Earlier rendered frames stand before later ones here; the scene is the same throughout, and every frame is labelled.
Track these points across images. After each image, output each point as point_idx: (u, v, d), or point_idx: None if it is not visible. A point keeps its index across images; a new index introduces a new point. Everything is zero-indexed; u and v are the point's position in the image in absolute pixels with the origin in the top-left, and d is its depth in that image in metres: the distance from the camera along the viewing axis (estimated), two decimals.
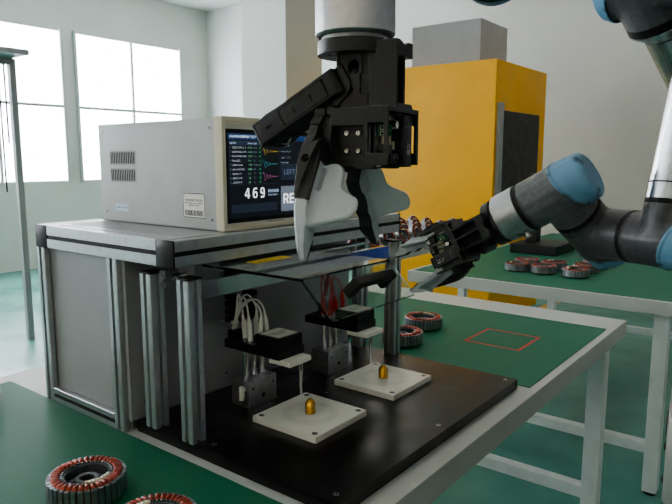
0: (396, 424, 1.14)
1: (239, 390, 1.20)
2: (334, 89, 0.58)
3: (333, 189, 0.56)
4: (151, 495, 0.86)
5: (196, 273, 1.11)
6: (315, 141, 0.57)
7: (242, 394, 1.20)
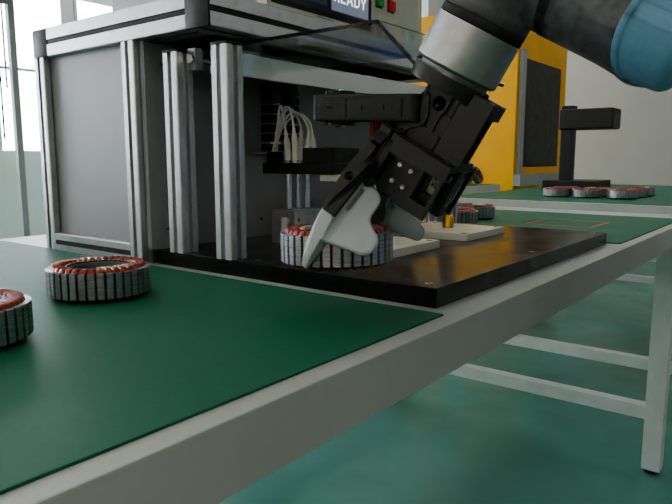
0: (479, 251, 0.92)
1: (282, 221, 0.98)
2: (410, 116, 0.55)
3: (361, 217, 0.55)
4: None
5: None
6: (366, 163, 0.54)
7: (286, 226, 0.98)
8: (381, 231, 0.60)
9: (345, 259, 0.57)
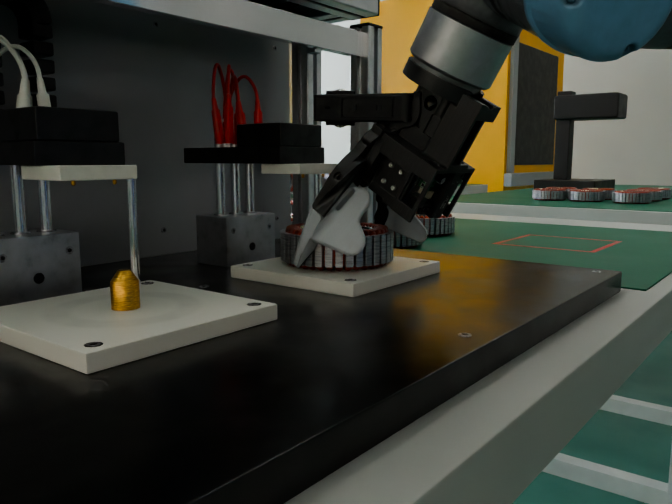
0: (350, 334, 0.42)
1: None
2: (400, 116, 0.54)
3: (351, 217, 0.55)
4: None
5: None
6: (355, 163, 0.54)
7: None
8: (378, 232, 0.59)
9: (337, 259, 0.57)
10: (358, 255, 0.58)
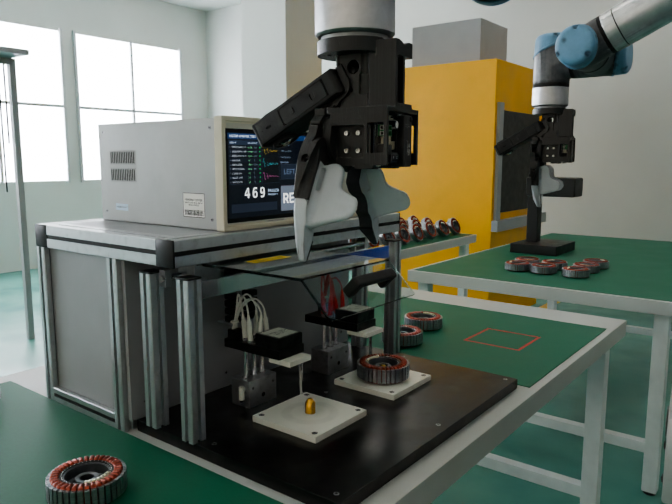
0: (396, 424, 1.14)
1: (239, 390, 1.20)
2: (334, 89, 0.58)
3: (333, 189, 0.56)
4: (379, 353, 1.39)
5: (196, 273, 1.11)
6: (315, 141, 0.57)
7: (242, 394, 1.20)
8: (401, 366, 1.31)
9: (382, 380, 1.29)
10: (392, 378, 1.29)
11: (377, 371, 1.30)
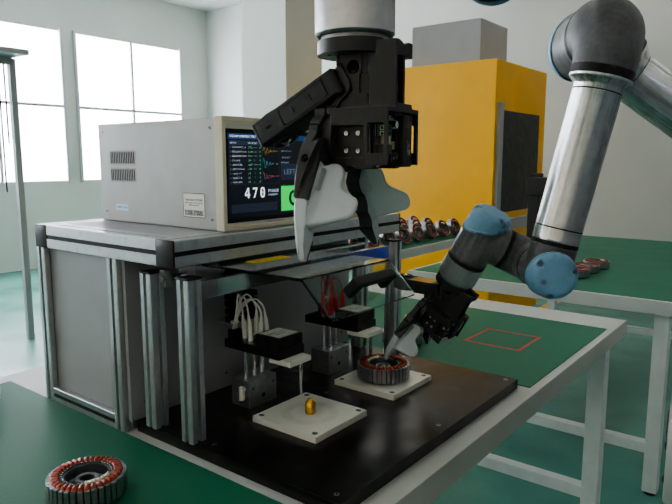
0: (396, 424, 1.14)
1: (239, 390, 1.20)
2: (334, 89, 0.58)
3: (333, 189, 0.56)
4: (379, 354, 1.39)
5: (196, 273, 1.11)
6: (315, 141, 0.57)
7: (242, 394, 1.20)
8: (402, 366, 1.31)
9: (383, 380, 1.29)
10: (392, 378, 1.29)
11: (377, 371, 1.30)
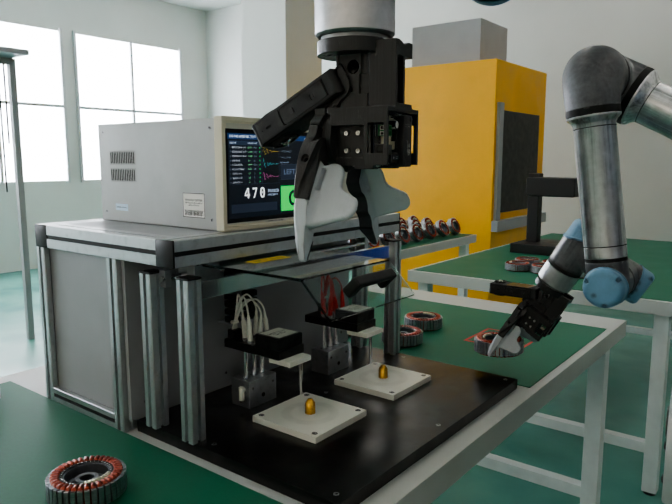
0: (396, 424, 1.14)
1: (239, 390, 1.20)
2: (334, 89, 0.58)
3: (333, 189, 0.56)
4: (490, 332, 1.50)
5: (196, 273, 1.11)
6: (315, 141, 0.57)
7: (242, 394, 1.20)
8: (519, 340, 1.43)
9: (505, 353, 1.41)
10: None
11: None
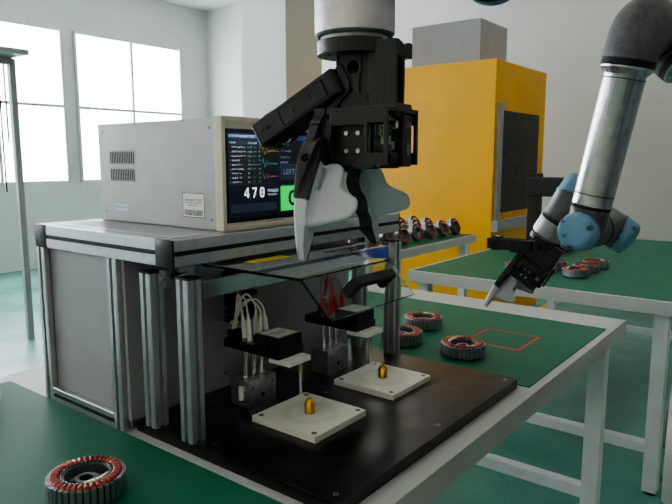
0: (396, 424, 1.14)
1: (239, 390, 1.20)
2: (334, 89, 0.58)
3: (333, 189, 0.56)
4: (456, 335, 1.64)
5: (196, 273, 1.11)
6: (315, 141, 0.57)
7: (242, 394, 1.20)
8: (481, 345, 1.57)
9: (467, 356, 1.55)
10: (474, 355, 1.55)
11: (461, 349, 1.56)
